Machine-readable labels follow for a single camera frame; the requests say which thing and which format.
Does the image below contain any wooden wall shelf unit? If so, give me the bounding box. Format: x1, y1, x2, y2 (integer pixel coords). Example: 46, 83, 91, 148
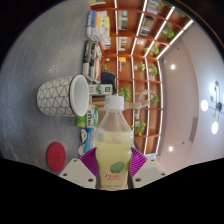
88, 0, 194, 158

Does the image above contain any wooden artist mannequin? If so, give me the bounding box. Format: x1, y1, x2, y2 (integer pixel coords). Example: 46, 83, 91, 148
123, 91, 153, 119

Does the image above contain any flat round red coaster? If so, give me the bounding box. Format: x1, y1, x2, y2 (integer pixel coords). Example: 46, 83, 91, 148
45, 141, 66, 173

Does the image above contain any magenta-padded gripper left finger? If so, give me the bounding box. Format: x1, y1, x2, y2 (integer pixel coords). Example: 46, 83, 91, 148
59, 147, 98, 190

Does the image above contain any ceiling air vent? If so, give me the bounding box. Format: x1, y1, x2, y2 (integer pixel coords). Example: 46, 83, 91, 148
189, 116, 199, 143

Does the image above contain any stack of dark books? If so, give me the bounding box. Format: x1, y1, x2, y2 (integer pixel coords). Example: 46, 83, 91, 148
81, 39, 104, 81

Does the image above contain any dark blue chair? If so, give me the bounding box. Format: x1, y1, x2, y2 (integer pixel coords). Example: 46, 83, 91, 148
99, 70, 118, 87

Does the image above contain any small painted oval stone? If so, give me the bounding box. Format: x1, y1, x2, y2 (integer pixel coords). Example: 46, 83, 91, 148
77, 143, 86, 157
79, 128, 88, 143

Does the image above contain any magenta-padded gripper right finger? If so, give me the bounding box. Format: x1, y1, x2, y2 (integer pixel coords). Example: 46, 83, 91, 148
129, 147, 168, 190

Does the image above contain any yellow drink bottle white cap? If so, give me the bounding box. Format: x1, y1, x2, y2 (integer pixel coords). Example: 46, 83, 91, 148
94, 94, 135, 191

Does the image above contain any green cardboard box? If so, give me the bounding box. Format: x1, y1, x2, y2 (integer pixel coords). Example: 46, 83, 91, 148
75, 104, 99, 129

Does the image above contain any multi-globe ceiling lamp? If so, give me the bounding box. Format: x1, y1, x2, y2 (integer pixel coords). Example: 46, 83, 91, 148
199, 79, 224, 136

